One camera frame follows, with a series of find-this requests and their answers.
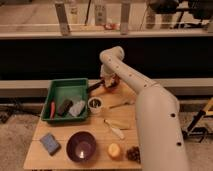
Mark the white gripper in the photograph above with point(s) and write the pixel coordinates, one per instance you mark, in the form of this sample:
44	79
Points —
111	81

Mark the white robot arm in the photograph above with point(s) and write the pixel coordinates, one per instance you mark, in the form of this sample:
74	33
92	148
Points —
161	141

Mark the purple bowl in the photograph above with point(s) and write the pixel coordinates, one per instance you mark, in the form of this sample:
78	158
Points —
81	146

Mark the small white cup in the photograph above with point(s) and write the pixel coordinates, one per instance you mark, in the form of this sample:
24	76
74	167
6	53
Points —
95	105

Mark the metal fork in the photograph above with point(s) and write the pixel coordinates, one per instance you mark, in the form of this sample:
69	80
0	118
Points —
122	104

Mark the grey crumpled cloth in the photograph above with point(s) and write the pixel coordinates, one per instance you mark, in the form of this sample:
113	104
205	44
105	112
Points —
77	108

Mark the wooden spatula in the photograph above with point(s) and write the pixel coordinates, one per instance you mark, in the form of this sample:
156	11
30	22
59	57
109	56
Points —
118	124

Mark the green plastic tray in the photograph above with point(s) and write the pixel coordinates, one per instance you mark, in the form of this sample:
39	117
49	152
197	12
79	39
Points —
60	89

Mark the orange fruit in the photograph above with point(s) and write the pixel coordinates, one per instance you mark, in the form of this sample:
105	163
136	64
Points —
114	151

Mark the bunch of dark grapes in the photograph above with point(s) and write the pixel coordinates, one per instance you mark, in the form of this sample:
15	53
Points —
133	154

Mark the blue sponge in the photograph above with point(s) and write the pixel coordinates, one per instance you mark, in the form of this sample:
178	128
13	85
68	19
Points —
50	143

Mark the black wheeled stand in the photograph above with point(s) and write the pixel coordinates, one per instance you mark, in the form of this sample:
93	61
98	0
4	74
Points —
202	132

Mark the red pan with handle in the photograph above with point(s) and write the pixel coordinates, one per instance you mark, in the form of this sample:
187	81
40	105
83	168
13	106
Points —
100	84

